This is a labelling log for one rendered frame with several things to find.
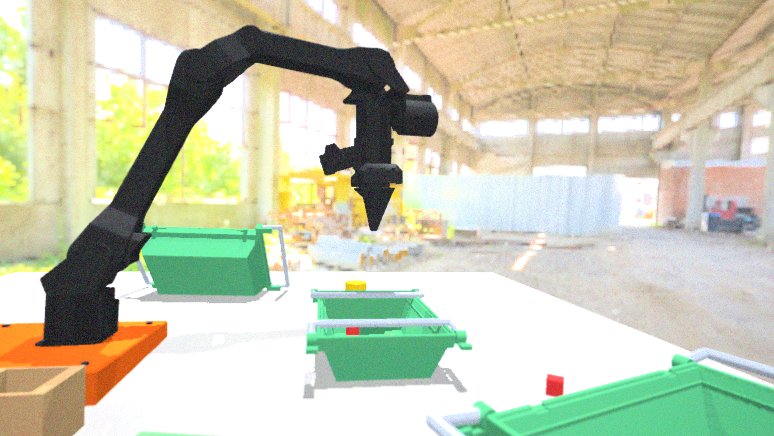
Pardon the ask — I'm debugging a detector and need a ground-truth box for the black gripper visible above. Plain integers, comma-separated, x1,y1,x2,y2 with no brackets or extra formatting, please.
351,131,403,231

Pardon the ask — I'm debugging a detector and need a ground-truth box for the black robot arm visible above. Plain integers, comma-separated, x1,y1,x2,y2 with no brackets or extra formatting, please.
35,25,439,347

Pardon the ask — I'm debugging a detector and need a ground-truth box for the yellow short cylinder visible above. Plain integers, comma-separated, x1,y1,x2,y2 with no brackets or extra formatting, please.
345,280,367,290

